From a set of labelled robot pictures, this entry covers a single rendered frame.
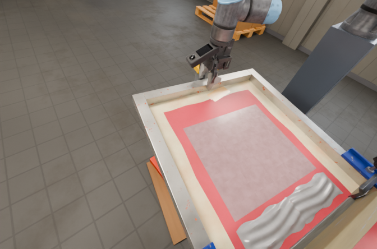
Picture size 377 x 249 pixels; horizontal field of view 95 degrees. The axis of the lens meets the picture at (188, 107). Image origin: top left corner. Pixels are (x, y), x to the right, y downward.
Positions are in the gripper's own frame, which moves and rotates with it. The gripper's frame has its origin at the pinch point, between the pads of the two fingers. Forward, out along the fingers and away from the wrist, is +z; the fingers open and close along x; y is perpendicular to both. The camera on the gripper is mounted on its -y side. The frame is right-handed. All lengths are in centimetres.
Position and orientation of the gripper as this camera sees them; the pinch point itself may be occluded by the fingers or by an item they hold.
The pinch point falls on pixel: (203, 83)
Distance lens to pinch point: 73.8
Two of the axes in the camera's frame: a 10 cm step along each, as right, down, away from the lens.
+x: -4.5, -7.0, 5.5
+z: -1.4, 6.6, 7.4
